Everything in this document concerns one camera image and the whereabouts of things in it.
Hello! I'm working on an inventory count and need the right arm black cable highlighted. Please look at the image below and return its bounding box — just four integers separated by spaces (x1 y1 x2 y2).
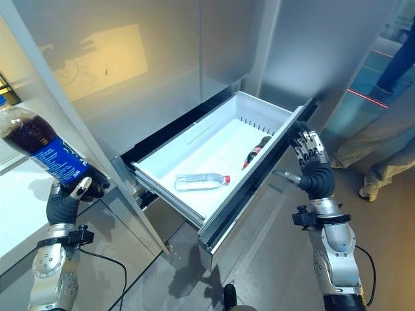
355 244 377 307

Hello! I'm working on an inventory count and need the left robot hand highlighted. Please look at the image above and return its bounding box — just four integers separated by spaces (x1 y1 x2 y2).
46 176 111 226

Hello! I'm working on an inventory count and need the person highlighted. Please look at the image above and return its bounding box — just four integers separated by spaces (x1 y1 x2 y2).
329 19 415 202

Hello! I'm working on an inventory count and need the silver refrigerator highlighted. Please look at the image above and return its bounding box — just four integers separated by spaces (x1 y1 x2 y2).
0 0 395 273

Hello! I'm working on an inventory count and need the robot dark foot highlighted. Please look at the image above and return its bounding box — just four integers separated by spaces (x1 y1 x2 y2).
222 283 237 311

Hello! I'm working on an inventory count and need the clear water bottle red cap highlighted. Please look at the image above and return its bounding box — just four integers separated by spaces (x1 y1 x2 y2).
174 172 231 192

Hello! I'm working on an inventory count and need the white refrigerator drawer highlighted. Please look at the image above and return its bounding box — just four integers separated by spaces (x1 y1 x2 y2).
120 91 317 263

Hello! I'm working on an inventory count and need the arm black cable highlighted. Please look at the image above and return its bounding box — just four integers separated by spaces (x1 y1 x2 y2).
77 248 128 311
355 244 377 307

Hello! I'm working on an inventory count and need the red label cola bottle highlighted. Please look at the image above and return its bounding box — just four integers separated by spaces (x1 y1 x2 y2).
241 135 272 171

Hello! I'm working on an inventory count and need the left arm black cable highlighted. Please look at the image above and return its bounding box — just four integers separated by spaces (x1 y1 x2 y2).
77 248 128 311

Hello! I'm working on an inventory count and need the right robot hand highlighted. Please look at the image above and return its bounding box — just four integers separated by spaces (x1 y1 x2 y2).
274 120 335 200

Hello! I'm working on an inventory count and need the blue label cola bottle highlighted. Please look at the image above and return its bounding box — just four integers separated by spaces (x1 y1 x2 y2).
0 105 111 198

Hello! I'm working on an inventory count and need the white counter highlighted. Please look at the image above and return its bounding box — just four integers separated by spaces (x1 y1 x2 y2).
0 155 69 276

